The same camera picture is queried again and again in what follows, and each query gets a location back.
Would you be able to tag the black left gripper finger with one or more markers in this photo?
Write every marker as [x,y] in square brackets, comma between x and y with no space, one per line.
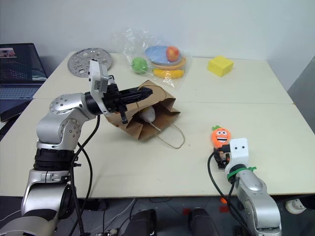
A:
[140,91]
[135,98]

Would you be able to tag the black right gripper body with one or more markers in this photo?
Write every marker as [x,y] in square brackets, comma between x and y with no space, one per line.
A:
[221,158]

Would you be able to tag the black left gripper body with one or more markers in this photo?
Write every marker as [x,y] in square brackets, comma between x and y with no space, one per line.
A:
[113,98]

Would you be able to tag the orange carrot plush toy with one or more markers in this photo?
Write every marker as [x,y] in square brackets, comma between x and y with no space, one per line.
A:
[221,137]

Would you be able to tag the brown paper bag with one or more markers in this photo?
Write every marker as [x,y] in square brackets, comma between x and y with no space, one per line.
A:
[162,100]

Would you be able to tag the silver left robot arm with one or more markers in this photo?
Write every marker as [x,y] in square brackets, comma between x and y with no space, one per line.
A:
[61,123]

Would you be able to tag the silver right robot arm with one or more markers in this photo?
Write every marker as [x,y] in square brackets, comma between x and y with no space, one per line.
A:
[256,196]

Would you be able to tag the white plush toy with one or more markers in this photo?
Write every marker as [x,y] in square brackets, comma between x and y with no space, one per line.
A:
[148,115]

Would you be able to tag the clear plastic bag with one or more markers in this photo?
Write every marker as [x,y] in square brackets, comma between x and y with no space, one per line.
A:
[137,46]

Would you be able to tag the green zip tie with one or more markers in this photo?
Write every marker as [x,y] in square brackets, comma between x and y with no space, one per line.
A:
[236,170]

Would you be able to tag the green toy apple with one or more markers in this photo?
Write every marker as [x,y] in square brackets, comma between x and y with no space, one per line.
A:
[139,65]

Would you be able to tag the yellow toy banana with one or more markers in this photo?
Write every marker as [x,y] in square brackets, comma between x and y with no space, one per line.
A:
[167,73]

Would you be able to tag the blue toy plate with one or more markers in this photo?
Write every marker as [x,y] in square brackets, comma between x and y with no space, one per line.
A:
[155,53]

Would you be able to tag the small orange object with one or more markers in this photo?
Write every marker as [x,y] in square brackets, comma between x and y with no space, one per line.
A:
[223,200]

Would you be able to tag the perforated round metal plate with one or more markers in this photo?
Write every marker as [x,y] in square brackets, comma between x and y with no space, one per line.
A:
[83,62]

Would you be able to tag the orange toy plate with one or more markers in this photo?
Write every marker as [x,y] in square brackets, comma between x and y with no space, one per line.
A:
[180,64]

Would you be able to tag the red toy apple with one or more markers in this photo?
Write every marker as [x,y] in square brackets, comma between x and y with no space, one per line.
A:
[172,53]

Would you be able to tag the dark rounded shape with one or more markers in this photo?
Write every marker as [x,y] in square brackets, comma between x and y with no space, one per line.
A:
[203,222]
[144,222]

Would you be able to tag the yellow cheese block toy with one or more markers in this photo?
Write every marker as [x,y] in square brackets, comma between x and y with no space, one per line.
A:
[220,66]

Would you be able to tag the white caster wheel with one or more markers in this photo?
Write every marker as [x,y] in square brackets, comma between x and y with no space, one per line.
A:
[294,206]

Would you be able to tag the dark open laptop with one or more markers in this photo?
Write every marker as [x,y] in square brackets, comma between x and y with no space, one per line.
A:
[17,81]

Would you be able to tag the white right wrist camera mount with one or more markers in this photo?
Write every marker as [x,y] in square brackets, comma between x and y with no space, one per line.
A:
[238,152]

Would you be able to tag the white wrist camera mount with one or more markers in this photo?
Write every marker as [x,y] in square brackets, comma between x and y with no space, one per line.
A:
[238,152]
[97,81]

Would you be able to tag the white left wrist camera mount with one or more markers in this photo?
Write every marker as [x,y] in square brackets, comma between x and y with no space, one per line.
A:
[97,81]

